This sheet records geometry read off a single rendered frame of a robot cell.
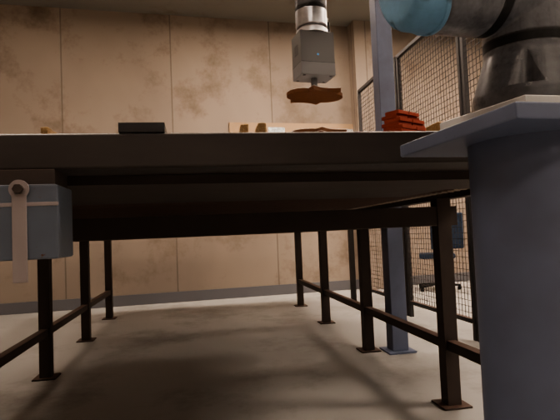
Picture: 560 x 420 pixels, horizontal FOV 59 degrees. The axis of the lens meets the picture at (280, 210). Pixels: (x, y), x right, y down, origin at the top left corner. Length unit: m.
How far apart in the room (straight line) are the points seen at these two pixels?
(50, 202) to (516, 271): 0.69
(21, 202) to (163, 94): 5.28
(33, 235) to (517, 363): 0.73
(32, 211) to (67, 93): 5.31
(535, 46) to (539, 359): 0.41
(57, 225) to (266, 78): 5.56
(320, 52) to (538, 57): 0.58
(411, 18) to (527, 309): 0.40
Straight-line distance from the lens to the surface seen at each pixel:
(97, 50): 6.28
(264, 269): 6.01
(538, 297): 0.71
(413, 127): 2.11
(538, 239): 0.71
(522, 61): 0.76
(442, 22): 0.72
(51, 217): 0.87
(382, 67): 3.20
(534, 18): 0.78
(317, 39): 1.22
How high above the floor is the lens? 0.73
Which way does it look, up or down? 3 degrees up
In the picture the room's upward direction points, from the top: 2 degrees counter-clockwise
